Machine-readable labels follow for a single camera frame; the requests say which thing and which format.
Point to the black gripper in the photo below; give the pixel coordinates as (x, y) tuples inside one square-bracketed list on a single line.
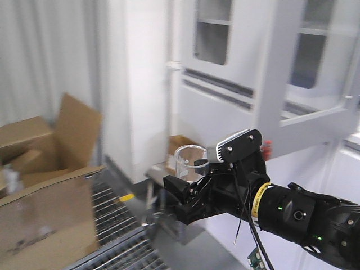
[(227, 188)]

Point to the clear glass beaker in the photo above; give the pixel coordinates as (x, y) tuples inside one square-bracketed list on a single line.
[(191, 162)]

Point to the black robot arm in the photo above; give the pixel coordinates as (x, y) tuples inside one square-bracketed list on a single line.
[(325, 226)]

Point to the white cabinet with windows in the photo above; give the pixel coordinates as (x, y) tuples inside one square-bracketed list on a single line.
[(289, 69)]

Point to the small cardboard box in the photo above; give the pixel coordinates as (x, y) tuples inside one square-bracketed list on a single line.
[(175, 142)]

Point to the metal roller conveyor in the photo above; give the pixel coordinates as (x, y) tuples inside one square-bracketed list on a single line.
[(124, 243)]

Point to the green circuit board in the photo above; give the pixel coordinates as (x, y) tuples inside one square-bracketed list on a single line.
[(255, 260)]

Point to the open cardboard box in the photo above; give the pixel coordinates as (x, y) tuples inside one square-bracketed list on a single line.
[(47, 217)]

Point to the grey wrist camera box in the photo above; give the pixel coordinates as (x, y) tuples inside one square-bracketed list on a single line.
[(235, 146)]

